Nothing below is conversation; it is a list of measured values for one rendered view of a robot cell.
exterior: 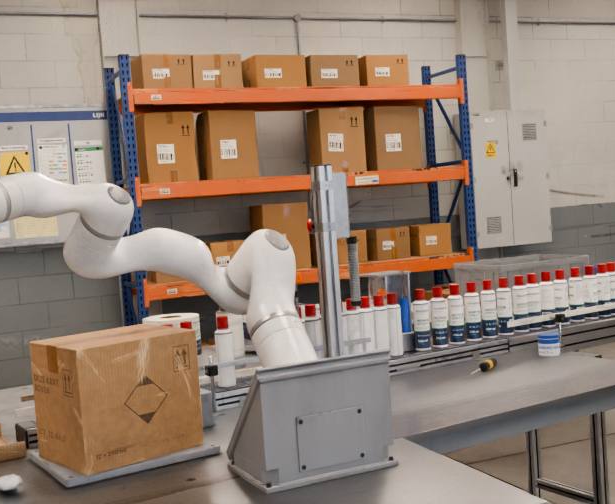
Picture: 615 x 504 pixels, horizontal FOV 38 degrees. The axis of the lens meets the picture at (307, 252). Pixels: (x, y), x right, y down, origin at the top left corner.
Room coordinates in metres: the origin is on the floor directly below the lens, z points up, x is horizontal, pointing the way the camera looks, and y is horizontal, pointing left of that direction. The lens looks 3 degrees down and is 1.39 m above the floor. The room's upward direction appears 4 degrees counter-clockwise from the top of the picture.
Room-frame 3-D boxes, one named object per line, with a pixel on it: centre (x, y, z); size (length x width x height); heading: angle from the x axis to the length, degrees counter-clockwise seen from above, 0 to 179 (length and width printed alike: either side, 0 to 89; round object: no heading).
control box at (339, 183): (2.66, -0.08, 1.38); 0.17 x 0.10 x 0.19; 177
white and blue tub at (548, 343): (2.97, -0.79, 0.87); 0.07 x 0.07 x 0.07
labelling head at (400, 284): (2.97, -0.26, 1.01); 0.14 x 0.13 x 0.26; 121
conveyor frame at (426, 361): (2.67, 0.06, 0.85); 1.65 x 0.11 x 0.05; 121
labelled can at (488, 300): (3.08, -0.62, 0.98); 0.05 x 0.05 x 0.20
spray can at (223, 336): (2.56, 0.26, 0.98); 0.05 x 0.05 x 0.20
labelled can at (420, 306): (2.93, -0.36, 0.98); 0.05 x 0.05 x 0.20
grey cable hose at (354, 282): (2.67, -0.14, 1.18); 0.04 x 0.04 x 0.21
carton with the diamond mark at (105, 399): (2.04, 0.46, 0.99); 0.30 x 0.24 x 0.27; 131
